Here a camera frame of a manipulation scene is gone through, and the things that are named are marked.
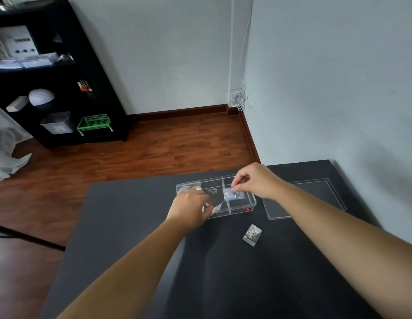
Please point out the person's right hand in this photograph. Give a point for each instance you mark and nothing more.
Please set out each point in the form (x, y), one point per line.
(259, 181)

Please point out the person's left hand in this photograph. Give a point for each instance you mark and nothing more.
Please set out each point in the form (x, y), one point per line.
(186, 209)

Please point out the person's left fingers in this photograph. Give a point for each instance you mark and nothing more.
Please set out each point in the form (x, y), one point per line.
(204, 202)

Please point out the person's right thumb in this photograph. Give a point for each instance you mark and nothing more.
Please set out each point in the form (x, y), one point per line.
(240, 189)

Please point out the small holographic zip bag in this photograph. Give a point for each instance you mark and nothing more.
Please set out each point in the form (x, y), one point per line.
(234, 195)

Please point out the small clear zip bag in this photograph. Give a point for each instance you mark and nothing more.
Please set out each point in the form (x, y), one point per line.
(218, 207)

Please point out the person's left forearm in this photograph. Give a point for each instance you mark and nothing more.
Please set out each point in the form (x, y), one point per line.
(132, 272)

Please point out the person's right forearm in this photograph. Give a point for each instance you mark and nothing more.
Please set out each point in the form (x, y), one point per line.
(352, 249)

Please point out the clear plastic compartment box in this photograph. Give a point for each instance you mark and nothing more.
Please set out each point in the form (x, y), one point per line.
(226, 205)

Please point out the small zip bag of beads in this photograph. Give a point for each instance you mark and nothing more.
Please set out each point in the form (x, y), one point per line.
(252, 234)

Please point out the clear plastic box lid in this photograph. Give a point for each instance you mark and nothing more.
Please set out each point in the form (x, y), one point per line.
(309, 199)

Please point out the green plastic basket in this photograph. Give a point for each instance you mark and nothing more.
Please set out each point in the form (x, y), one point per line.
(94, 123)

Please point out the black shelf unit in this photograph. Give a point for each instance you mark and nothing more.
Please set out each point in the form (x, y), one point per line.
(83, 106)

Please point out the grey white bin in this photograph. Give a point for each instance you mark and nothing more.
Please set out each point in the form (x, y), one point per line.
(56, 123)

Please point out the black stand leg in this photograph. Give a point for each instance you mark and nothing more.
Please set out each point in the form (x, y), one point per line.
(26, 236)

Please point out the white dome lamp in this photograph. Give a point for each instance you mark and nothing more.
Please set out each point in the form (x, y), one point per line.
(42, 97)

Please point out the white plastic bag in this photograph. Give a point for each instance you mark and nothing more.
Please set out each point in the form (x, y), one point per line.
(6, 152)

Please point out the small white box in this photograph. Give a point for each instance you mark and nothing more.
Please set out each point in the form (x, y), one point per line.
(17, 103)

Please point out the white papers pile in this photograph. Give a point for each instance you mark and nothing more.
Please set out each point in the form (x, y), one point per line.
(29, 61)

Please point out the white printed carton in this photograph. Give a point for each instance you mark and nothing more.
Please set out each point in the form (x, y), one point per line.
(16, 41)

